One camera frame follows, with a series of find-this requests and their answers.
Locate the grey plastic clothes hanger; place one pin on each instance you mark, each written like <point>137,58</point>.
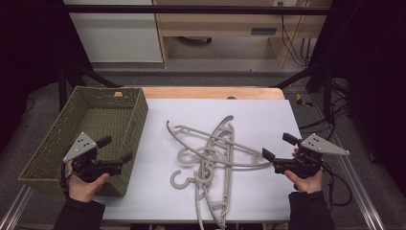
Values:
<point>172,182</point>
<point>207,169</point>
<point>178,157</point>

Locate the aluminium rail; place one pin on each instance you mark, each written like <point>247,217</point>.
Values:
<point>357,185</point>
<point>14,211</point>

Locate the white cabinet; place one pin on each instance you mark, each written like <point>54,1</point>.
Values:
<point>118,35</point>

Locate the light wooden desk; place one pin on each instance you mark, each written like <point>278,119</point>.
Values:
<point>217,22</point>

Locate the yellow and black tool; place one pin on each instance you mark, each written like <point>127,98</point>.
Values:
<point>300,99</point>

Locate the person's right hand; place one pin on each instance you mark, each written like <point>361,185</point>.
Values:
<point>308,185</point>

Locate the black horizontal frame bar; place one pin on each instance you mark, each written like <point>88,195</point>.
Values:
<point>191,9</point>

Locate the white table mat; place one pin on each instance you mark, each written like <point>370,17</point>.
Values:
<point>255,121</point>

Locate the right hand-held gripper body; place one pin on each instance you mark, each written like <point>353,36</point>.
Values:
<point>319,145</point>

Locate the black slanted frame strut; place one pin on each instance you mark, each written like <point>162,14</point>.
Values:
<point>327,92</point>
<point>62,86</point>

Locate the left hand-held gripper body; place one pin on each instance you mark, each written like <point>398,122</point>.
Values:
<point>83,145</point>

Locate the person's left hand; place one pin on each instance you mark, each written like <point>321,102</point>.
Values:
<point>84,191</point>

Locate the olive green woven basket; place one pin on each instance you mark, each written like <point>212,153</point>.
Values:
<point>95,118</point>

